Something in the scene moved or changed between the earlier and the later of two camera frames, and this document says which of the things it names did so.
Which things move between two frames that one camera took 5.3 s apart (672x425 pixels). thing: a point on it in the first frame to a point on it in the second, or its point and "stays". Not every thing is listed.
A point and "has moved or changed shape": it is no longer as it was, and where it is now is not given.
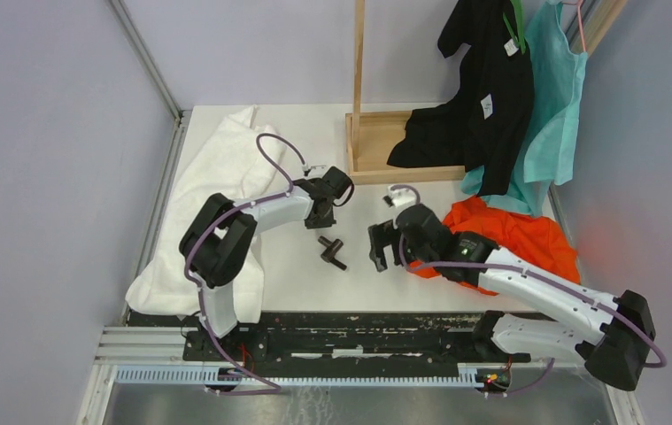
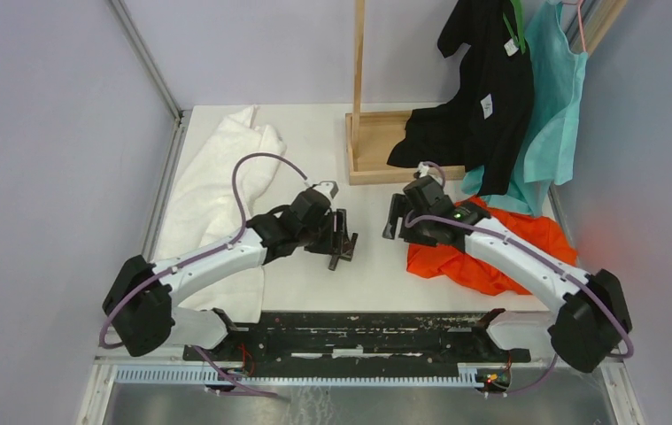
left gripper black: (327, 221) to (332, 243)
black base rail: (351, 339) stays
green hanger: (519, 40) stays
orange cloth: (538, 238) stays
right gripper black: (381, 235) to (399, 207)
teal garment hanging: (544, 153) stays
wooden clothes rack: (372, 135) stays
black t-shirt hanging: (485, 124) stays
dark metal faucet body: (328, 255) has moved or changed shape
